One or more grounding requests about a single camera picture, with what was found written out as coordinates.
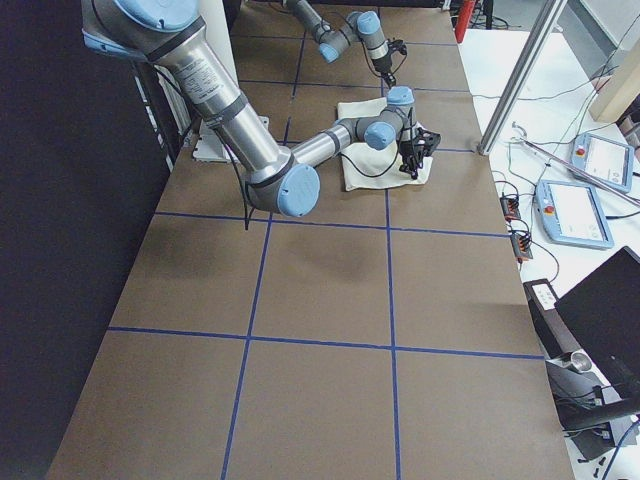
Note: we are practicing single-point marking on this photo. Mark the teach pendant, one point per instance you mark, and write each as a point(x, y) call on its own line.
point(571, 214)
point(610, 161)

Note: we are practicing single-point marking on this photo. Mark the white pedestal base plate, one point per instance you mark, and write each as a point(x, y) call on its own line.
point(215, 145)

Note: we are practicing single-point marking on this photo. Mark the black stand base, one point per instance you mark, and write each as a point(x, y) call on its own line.
point(599, 420)

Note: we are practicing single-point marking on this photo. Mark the upper orange black connector block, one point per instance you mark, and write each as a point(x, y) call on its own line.
point(510, 208)

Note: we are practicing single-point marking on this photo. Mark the metal rod with hook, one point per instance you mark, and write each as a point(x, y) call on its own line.
point(522, 138)

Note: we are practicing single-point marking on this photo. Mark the black laptop screen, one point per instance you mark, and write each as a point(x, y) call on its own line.
point(602, 313)

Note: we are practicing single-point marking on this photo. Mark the cream long-sleeve cat shirt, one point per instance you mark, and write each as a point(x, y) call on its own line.
point(367, 168)

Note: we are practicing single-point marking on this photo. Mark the silver metal cup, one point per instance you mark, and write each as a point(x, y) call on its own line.
point(580, 362)

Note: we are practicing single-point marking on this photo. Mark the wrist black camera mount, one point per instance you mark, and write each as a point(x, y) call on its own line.
point(426, 142)
point(397, 46)

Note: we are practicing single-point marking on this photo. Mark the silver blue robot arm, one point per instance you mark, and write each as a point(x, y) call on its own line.
point(172, 34)
point(362, 28)

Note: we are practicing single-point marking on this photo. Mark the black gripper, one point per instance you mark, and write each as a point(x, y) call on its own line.
point(383, 63)
point(411, 148)

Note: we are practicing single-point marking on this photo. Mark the orange black connector block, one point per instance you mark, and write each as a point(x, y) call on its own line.
point(510, 208)
point(521, 245)

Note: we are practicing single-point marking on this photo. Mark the upper teach pendant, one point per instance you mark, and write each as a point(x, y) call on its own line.
point(610, 161)

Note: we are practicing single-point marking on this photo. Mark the lower teach pendant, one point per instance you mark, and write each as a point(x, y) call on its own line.
point(571, 214)

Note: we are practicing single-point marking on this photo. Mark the lower orange black connector block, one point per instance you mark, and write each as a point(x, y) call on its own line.
point(521, 245)

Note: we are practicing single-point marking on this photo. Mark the red cylinder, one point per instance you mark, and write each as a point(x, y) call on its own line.
point(463, 19)

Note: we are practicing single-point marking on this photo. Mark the wooden beam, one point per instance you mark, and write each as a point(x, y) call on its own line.
point(619, 93)

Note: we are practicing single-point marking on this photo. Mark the black box with white label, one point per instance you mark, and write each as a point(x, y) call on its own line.
point(554, 335)

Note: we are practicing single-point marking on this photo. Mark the aluminium frame post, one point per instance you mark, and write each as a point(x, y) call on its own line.
point(536, 40)

